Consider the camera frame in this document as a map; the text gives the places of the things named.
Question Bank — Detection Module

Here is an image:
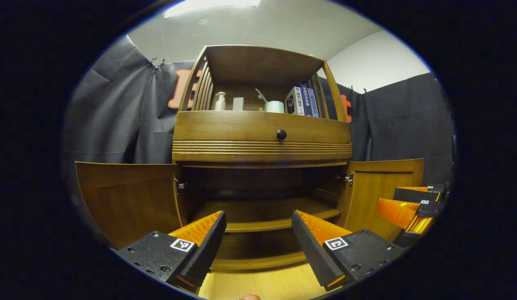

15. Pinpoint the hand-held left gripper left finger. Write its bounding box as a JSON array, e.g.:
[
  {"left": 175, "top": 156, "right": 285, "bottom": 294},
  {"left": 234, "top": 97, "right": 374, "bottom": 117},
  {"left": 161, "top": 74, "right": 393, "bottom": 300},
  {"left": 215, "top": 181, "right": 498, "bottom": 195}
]
[{"left": 116, "top": 210, "right": 227, "bottom": 293}]

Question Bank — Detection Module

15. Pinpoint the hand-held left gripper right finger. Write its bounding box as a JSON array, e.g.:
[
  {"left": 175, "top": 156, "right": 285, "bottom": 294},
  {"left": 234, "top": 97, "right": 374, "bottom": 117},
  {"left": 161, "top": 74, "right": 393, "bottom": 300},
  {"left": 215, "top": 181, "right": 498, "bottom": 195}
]
[{"left": 291, "top": 209, "right": 409, "bottom": 292}]

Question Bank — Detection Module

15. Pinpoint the wooden shoe cabinet door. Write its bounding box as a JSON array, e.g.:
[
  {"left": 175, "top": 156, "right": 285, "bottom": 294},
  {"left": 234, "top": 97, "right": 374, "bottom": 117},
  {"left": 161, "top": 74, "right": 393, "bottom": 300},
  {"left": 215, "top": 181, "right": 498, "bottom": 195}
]
[
  {"left": 75, "top": 161, "right": 188, "bottom": 250},
  {"left": 337, "top": 158, "right": 425, "bottom": 241}
]

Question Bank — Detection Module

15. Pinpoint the wooden double-door shoe cabinet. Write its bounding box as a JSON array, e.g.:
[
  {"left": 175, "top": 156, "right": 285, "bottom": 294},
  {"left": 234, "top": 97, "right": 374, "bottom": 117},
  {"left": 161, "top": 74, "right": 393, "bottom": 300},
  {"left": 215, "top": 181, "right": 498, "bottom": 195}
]
[{"left": 75, "top": 45, "right": 425, "bottom": 271}]

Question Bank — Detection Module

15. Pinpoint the wooden inner cabinet shelf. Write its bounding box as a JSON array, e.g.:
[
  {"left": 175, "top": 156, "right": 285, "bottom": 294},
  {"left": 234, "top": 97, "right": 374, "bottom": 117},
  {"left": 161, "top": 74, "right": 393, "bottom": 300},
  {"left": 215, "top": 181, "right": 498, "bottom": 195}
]
[{"left": 192, "top": 198, "right": 342, "bottom": 233}]

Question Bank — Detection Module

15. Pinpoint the wooden cabinet drawer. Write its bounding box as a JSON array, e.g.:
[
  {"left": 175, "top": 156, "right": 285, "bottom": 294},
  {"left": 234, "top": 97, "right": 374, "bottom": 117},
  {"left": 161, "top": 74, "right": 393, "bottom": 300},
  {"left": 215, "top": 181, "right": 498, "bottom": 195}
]
[{"left": 172, "top": 110, "right": 353, "bottom": 163}]

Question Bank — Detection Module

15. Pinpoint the light blue book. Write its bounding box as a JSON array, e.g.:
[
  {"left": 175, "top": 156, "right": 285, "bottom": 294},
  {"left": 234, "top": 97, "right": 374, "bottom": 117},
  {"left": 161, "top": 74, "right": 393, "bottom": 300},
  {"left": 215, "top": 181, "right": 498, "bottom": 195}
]
[{"left": 307, "top": 87, "right": 320, "bottom": 118}]

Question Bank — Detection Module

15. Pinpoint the black backdrop cloth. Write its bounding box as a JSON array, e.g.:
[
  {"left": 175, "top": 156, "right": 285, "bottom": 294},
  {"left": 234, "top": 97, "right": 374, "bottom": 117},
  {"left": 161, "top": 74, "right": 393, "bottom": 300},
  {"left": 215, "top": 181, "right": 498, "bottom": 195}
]
[{"left": 62, "top": 35, "right": 455, "bottom": 234}]

